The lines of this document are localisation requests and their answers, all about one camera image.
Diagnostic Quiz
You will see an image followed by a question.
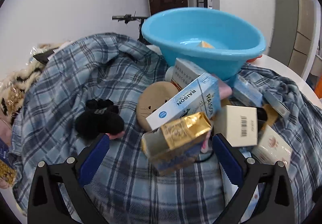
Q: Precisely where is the gold blue cigarette carton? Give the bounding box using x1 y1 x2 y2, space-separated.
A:
141 112 212 176

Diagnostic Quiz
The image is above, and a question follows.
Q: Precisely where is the light blue Raison box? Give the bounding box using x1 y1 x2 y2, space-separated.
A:
146 72 221 130

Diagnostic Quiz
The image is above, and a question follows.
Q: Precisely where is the white box paw print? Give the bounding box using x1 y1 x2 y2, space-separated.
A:
251 125 293 169

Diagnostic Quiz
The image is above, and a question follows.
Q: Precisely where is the blue plaid cloth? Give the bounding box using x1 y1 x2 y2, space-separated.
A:
10 33 321 223

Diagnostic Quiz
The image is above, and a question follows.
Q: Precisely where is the cream barcode box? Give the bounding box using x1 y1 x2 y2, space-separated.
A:
214 105 258 147

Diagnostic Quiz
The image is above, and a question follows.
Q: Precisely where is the grey blue barcode box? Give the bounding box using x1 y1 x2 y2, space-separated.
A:
263 90 290 118

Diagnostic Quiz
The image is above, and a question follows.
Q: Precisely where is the black fluffy plush toy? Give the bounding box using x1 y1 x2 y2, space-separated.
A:
75 99 125 141

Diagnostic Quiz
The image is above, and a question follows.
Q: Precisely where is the black white furry fabric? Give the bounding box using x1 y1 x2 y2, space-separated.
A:
1 43 63 125

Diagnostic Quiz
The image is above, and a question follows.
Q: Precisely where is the pale blue patterned box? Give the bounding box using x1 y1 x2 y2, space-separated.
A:
232 75 262 107

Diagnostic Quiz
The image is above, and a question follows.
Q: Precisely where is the tan round cat plush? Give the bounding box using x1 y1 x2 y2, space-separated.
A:
136 81 179 131

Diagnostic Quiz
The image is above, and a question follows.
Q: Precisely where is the white grey text box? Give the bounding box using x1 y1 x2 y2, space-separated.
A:
171 58 206 91

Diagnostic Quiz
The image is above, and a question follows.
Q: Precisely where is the blue plastic basin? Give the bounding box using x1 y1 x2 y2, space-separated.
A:
141 7 266 81

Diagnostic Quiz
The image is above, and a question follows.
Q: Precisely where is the grey beige refrigerator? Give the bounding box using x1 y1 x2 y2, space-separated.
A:
268 0 315 76

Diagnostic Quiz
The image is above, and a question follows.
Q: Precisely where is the black bicycle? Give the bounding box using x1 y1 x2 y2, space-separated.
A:
111 11 152 45

